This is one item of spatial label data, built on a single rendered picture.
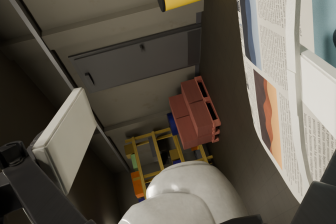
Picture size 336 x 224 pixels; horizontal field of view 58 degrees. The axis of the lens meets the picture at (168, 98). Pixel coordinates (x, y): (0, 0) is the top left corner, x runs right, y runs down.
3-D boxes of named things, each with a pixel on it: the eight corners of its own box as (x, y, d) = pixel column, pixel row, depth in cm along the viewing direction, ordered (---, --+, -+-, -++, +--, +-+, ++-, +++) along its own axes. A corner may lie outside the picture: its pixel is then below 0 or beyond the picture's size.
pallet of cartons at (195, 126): (200, 72, 596) (165, 82, 591) (222, 126, 539) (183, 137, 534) (199, 93, 670) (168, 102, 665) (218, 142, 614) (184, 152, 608)
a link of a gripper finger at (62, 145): (68, 197, 15) (53, 199, 15) (97, 125, 21) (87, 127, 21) (44, 145, 13) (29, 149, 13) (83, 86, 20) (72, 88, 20)
